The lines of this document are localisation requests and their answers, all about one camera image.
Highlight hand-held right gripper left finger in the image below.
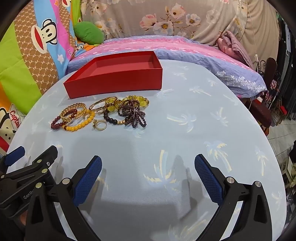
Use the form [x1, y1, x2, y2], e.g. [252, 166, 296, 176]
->
[24, 155, 102, 241]

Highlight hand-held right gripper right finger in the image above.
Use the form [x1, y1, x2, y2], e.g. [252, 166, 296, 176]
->
[194, 154, 273, 241]

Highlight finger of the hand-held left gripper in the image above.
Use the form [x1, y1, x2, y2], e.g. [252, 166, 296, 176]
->
[0, 146, 26, 177]
[29, 146, 59, 187]

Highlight dark red bead bracelet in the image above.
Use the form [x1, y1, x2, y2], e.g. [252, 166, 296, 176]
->
[51, 110, 78, 129]

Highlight orange yellow bead bracelet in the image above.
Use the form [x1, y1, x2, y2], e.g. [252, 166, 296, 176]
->
[63, 111, 96, 131]

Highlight gold chain bracelet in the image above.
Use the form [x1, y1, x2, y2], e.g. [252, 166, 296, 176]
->
[60, 103, 93, 127]

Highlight dark bead bracelet gold charms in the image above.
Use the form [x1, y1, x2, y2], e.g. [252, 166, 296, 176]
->
[103, 108, 127, 125]

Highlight gold bangle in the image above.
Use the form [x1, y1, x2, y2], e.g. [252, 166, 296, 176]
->
[88, 97, 118, 112]

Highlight garnet bead strand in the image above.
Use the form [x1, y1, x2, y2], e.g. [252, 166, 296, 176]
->
[117, 101, 147, 128]

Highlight large yellow bead bracelet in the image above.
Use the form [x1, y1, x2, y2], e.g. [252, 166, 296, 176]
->
[104, 96, 150, 112]

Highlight red cardboard box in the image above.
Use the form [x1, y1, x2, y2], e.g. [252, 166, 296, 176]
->
[63, 51, 163, 100]

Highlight light blue palm print tablecloth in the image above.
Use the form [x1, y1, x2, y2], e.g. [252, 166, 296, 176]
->
[7, 58, 287, 241]

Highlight dark wooden chair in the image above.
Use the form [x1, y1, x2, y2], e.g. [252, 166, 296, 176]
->
[252, 57, 278, 128]

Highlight cartoon monkey printed blanket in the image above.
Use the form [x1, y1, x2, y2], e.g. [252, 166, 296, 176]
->
[0, 0, 97, 153]

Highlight green pillow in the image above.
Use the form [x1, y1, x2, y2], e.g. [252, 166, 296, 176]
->
[73, 21, 105, 44]

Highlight pink purple striped quilt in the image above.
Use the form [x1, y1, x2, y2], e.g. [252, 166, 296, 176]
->
[67, 35, 267, 98]

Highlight mauve quilted cloth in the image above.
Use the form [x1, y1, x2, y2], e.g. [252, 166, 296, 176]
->
[216, 30, 253, 68]

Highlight beige floral sheet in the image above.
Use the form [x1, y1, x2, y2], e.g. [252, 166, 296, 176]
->
[81, 0, 280, 70]

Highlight white cord with switch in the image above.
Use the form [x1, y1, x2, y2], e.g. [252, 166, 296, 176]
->
[248, 5, 260, 70]

